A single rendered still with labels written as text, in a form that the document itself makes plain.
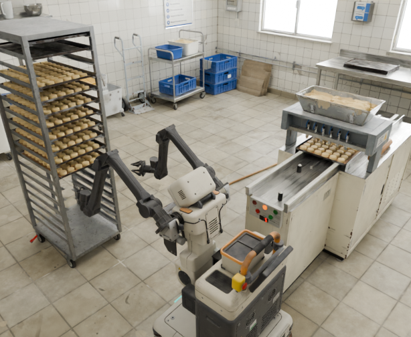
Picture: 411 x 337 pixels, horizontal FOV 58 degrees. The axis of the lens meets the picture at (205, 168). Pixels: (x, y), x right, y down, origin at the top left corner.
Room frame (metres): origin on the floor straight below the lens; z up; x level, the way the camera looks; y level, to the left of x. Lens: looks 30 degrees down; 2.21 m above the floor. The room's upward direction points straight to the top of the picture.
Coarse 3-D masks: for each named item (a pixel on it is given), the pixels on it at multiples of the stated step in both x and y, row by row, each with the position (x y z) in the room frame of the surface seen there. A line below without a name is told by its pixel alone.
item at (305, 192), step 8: (392, 120) 3.22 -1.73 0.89; (328, 168) 2.30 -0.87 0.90; (336, 168) 2.35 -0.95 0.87; (320, 176) 2.20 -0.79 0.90; (328, 176) 2.26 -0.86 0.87; (312, 184) 2.10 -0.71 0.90; (320, 184) 2.17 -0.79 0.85; (304, 192) 2.00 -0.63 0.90; (312, 192) 2.09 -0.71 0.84; (296, 200) 1.93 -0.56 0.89; (288, 208) 1.86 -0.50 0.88
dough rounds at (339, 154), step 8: (304, 144) 2.65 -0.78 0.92; (312, 144) 2.68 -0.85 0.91; (320, 144) 2.65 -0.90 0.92; (312, 152) 2.55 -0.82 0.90; (320, 152) 2.51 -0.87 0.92; (328, 152) 2.51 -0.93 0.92; (336, 152) 2.51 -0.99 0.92; (344, 152) 2.55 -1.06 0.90; (352, 152) 2.51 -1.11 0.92; (336, 160) 2.42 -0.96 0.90; (344, 160) 2.39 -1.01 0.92
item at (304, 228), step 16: (304, 160) 2.53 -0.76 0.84; (288, 176) 2.30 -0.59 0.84; (304, 176) 2.30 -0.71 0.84; (336, 176) 2.35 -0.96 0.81; (256, 192) 2.09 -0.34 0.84; (272, 192) 2.09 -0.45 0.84; (288, 192) 2.09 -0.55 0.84; (320, 192) 2.16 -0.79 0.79; (304, 208) 2.00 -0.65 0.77; (320, 208) 2.20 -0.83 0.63; (256, 224) 2.03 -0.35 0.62; (288, 224) 1.88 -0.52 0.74; (304, 224) 2.03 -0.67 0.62; (320, 224) 2.25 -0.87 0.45; (288, 240) 1.88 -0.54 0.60; (304, 240) 2.07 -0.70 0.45; (320, 240) 2.29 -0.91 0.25; (288, 256) 1.90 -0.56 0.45; (304, 256) 2.10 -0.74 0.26; (288, 272) 1.93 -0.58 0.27; (288, 288) 2.03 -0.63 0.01
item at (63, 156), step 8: (24, 144) 2.58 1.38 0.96; (80, 144) 2.55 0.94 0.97; (88, 144) 2.56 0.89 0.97; (96, 144) 2.55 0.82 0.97; (40, 152) 2.43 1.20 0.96; (64, 152) 2.45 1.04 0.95; (72, 152) 2.41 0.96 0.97; (80, 152) 2.42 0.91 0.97; (56, 160) 2.29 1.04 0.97; (64, 160) 2.33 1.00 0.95
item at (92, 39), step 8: (96, 56) 2.56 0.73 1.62; (96, 64) 2.55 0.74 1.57; (96, 72) 2.55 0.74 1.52; (96, 80) 2.55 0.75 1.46; (104, 112) 2.56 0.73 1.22; (104, 120) 2.55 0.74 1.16; (104, 128) 2.55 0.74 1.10; (112, 168) 2.56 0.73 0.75; (112, 176) 2.56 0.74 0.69; (112, 184) 2.55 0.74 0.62; (112, 192) 2.55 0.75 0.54; (112, 200) 2.56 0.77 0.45; (120, 224) 2.56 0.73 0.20; (120, 232) 2.56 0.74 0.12
